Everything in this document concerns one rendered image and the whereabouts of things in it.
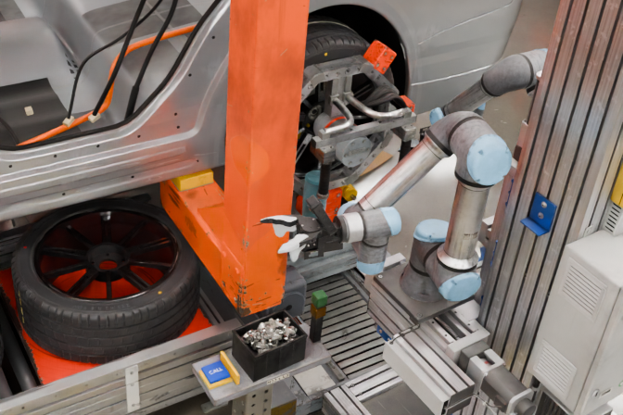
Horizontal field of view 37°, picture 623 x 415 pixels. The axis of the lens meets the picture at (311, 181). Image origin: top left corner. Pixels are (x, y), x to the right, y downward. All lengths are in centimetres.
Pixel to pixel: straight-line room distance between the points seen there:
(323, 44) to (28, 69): 119
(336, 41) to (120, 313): 120
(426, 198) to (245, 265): 182
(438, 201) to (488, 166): 224
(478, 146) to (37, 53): 202
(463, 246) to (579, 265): 32
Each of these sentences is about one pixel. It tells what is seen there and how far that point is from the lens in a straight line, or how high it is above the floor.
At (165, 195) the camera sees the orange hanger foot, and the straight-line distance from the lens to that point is 348.
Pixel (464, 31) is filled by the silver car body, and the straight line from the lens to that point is 372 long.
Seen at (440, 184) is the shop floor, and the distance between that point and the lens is 471.
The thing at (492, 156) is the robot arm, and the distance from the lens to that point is 235.
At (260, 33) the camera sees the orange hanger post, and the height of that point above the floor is 157.
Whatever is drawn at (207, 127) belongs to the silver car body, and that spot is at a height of 93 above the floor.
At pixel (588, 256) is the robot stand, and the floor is 123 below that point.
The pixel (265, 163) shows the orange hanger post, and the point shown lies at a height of 113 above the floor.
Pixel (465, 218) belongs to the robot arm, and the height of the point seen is 122.
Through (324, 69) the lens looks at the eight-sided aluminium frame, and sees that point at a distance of 326.
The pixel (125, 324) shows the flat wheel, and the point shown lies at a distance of 317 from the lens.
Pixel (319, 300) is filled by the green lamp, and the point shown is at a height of 65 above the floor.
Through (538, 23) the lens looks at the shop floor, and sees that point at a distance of 655.
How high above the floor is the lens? 270
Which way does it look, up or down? 36 degrees down
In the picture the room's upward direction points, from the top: 6 degrees clockwise
